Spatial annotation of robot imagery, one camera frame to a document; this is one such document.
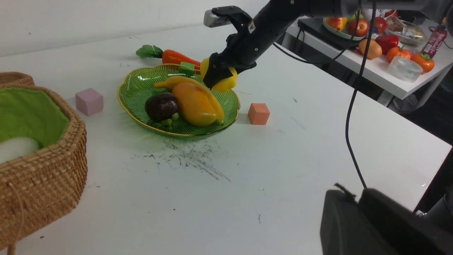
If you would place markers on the white side table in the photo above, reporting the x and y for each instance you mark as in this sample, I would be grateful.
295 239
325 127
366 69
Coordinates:
376 70

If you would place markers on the clear tape roll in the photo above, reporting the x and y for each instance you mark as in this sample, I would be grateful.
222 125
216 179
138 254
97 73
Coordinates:
404 69

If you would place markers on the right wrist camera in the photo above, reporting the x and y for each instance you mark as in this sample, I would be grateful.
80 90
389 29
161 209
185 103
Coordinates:
221 16

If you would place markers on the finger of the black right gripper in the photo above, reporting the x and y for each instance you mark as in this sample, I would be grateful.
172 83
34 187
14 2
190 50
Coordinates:
214 73

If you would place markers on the yellow toy lemon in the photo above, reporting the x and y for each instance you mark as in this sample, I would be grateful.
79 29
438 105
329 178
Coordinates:
224 84

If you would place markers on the red toy pepper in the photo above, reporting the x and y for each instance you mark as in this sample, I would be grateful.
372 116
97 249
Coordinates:
387 42

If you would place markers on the orange yellow toy mango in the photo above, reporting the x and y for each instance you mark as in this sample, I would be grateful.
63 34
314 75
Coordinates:
194 104

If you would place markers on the orange foam cube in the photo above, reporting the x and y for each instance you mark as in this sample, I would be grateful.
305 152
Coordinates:
258 114

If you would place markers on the orange toy carrot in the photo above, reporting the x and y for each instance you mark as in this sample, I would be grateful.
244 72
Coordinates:
167 56

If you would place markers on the green foam cube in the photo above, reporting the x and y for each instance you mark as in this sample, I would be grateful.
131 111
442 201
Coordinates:
187 69

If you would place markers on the woven wicker basket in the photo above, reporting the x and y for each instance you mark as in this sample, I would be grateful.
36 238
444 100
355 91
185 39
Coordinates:
42 186

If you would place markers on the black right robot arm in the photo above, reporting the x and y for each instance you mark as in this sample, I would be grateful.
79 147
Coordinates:
290 10

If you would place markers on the orange toy fruit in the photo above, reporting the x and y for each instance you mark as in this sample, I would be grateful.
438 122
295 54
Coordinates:
374 50

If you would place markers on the purple toy mangosteen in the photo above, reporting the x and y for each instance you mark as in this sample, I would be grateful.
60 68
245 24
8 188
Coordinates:
162 109

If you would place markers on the red bottle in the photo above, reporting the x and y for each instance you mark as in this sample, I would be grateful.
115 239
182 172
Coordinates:
438 36

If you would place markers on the pink foam cube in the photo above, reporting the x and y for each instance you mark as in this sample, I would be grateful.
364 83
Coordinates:
89 102

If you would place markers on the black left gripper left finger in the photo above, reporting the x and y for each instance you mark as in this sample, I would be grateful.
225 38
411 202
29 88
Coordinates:
345 230

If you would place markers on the plate of toy fruit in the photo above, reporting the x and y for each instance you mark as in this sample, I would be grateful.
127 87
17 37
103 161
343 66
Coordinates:
355 25

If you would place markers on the small orange toy tomato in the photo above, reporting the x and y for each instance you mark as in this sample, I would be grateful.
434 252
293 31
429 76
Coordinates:
398 52

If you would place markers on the yellow toy banana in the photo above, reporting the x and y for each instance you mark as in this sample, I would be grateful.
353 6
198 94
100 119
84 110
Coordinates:
174 80

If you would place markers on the orange toy bell pepper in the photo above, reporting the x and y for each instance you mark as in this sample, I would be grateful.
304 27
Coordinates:
424 61

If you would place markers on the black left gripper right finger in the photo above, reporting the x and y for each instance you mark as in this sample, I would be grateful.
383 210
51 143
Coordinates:
407 232

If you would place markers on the white toy radish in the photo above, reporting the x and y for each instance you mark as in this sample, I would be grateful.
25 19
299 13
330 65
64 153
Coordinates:
17 147

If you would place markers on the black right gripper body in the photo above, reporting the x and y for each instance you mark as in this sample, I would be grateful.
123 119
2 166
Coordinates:
244 48

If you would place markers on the clear plastic food container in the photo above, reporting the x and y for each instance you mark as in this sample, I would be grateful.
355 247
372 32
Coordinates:
408 33

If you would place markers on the green leaf-shaped glass plate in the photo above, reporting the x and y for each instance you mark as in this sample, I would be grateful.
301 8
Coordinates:
138 87

